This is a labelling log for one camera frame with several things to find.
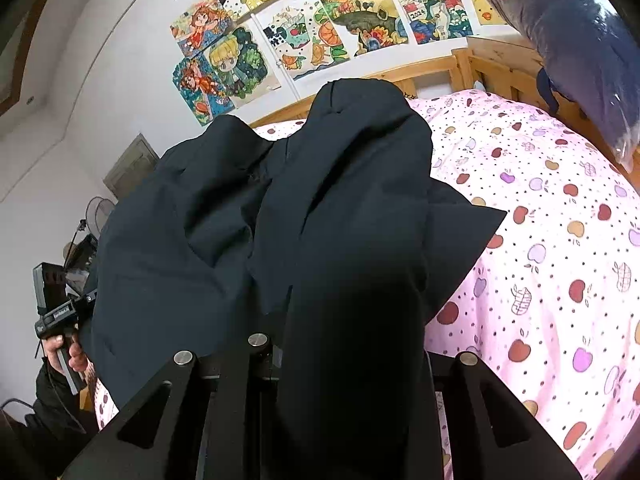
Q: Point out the orange landscape drawing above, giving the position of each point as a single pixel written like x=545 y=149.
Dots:
x=370 y=24

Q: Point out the blond boy drawing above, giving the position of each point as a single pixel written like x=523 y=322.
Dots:
x=241 y=67

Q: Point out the plastic bag of clothes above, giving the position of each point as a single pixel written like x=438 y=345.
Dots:
x=590 y=57

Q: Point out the orange-haired girl drawing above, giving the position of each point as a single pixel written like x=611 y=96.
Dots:
x=200 y=26

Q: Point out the large black garment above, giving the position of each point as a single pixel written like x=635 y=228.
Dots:
x=337 y=241

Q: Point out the mermaid girl drawing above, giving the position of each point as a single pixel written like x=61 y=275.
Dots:
x=202 y=89

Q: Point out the yellow chick drawing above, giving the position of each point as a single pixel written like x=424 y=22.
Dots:
x=486 y=14

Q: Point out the grey wall panel door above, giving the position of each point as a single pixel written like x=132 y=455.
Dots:
x=133 y=166

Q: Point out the wooden bed frame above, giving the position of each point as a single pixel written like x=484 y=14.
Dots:
x=505 y=68

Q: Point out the oranges and cup drawing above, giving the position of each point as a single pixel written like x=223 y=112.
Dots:
x=302 y=36

